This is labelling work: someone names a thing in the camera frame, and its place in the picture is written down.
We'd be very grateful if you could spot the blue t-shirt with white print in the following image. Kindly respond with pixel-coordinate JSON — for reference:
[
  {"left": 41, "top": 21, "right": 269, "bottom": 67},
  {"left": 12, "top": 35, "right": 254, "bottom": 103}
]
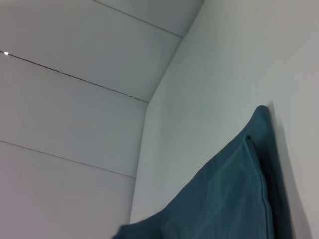
[{"left": 112, "top": 105, "right": 294, "bottom": 239}]

